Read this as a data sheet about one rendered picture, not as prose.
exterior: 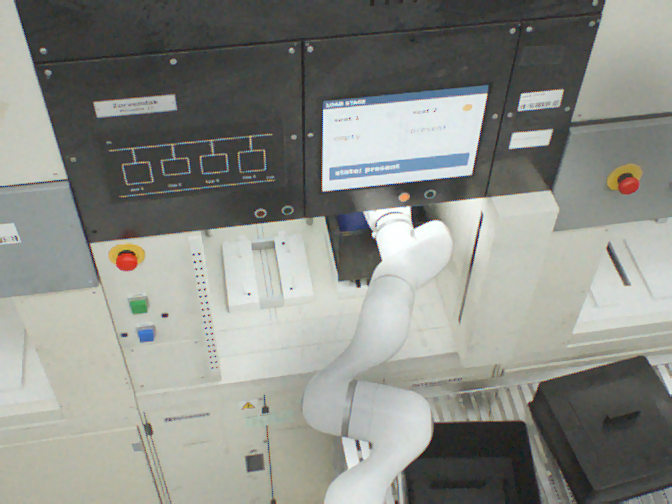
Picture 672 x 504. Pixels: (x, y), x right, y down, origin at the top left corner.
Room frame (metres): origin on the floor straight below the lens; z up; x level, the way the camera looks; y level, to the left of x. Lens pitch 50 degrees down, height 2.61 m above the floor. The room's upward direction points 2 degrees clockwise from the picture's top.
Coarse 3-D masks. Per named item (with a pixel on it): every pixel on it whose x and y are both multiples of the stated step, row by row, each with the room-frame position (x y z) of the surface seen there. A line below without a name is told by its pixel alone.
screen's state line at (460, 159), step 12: (432, 156) 1.14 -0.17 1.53; (444, 156) 1.15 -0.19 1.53; (456, 156) 1.15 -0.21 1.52; (468, 156) 1.16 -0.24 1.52; (336, 168) 1.11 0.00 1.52; (348, 168) 1.11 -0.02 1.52; (360, 168) 1.12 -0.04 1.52; (372, 168) 1.12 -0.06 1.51; (384, 168) 1.13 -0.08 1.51; (396, 168) 1.13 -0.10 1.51; (408, 168) 1.14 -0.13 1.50; (420, 168) 1.14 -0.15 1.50; (432, 168) 1.14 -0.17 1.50
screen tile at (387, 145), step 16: (352, 112) 1.11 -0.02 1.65; (368, 112) 1.12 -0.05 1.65; (384, 112) 1.13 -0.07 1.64; (400, 112) 1.13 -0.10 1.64; (336, 128) 1.11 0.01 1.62; (352, 128) 1.11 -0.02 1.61; (368, 128) 1.12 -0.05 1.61; (384, 128) 1.13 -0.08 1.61; (336, 144) 1.11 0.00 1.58; (352, 144) 1.12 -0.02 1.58; (368, 144) 1.12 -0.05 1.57; (384, 144) 1.13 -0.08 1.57; (336, 160) 1.11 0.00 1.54
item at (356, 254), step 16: (416, 208) 1.45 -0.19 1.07; (336, 224) 1.34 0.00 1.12; (416, 224) 1.35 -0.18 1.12; (336, 240) 1.35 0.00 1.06; (352, 240) 1.32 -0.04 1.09; (368, 240) 1.33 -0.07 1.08; (336, 256) 1.34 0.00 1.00; (352, 256) 1.32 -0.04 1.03; (368, 256) 1.33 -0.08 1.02; (352, 272) 1.32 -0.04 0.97; (368, 272) 1.33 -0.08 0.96
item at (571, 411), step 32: (544, 384) 1.09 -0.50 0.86; (576, 384) 1.09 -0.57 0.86; (608, 384) 1.09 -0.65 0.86; (640, 384) 1.10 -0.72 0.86; (544, 416) 1.03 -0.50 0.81; (576, 416) 1.01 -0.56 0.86; (608, 416) 0.99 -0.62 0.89; (640, 416) 1.01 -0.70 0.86; (576, 448) 0.93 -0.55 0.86; (608, 448) 0.93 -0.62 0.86; (640, 448) 0.93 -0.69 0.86; (576, 480) 0.88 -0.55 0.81; (608, 480) 0.85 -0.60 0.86; (640, 480) 0.86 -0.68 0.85
